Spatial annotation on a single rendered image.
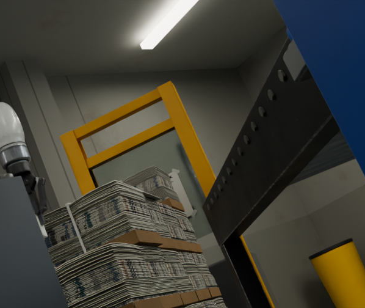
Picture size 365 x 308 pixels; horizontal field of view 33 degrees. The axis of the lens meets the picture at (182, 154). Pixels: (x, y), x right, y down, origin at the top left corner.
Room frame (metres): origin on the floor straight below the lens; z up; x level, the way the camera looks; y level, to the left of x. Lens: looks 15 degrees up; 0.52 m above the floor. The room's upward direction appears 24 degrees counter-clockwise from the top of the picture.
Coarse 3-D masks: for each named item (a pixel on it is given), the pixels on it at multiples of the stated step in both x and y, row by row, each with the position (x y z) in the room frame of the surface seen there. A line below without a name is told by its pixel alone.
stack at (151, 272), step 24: (72, 264) 1.74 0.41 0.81; (96, 264) 1.73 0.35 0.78; (120, 264) 1.74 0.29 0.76; (144, 264) 1.98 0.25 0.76; (168, 264) 2.34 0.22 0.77; (192, 264) 2.80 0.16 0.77; (72, 288) 1.74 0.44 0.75; (96, 288) 1.73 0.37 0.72; (120, 288) 1.72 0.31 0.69; (144, 288) 1.88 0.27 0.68; (168, 288) 2.18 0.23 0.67; (192, 288) 2.57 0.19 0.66
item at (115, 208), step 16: (96, 192) 2.01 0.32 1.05; (112, 192) 2.00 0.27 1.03; (128, 192) 2.10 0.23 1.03; (80, 208) 2.03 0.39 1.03; (96, 208) 2.01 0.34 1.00; (112, 208) 2.00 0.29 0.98; (128, 208) 2.04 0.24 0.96; (144, 208) 2.24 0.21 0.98; (96, 224) 2.01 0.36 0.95; (112, 224) 2.00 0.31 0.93; (128, 224) 2.00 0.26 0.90; (144, 224) 2.15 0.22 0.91; (96, 240) 2.02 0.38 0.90
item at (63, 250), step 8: (48, 216) 2.04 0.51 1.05; (56, 216) 2.04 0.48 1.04; (48, 224) 2.04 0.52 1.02; (56, 224) 2.04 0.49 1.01; (64, 224) 2.04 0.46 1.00; (48, 232) 2.05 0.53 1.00; (56, 232) 2.04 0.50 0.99; (64, 232) 2.04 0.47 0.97; (48, 240) 2.05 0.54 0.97; (56, 240) 2.04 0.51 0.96; (64, 240) 2.04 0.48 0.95; (48, 248) 2.04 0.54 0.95; (56, 248) 2.04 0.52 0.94; (64, 248) 2.03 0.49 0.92; (72, 248) 2.03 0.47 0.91; (56, 256) 2.04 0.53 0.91; (64, 256) 2.03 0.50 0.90; (72, 256) 2.04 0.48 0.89; (56, 264) 2.04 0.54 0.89
